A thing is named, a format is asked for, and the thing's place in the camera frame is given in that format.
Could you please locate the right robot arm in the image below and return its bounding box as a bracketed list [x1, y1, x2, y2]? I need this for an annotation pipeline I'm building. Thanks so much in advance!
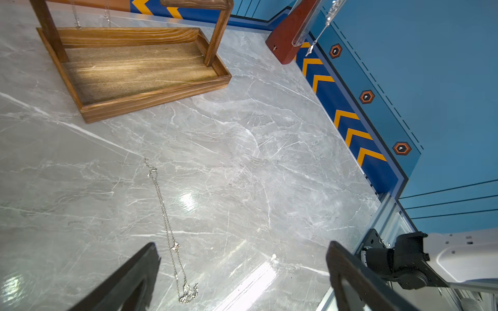
[355, 228, 497, 290]

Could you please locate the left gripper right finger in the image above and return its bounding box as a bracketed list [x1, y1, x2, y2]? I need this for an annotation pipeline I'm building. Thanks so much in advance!
[326, 241, 417, 310]

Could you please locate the wooden jewelry display stand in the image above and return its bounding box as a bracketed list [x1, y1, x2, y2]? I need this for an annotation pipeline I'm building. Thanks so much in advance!
[31, 1, 233, 123]

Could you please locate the silver chain necklace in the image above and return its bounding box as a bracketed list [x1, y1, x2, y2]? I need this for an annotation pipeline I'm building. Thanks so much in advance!
[143, 157, 199, 305]

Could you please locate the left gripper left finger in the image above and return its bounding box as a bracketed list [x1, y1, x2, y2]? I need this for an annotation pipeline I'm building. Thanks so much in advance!
[71, 242, 161, 310]

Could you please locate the red corner block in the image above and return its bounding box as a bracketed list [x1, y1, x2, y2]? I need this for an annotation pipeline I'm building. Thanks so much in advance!
[265, 0, 322, 65]

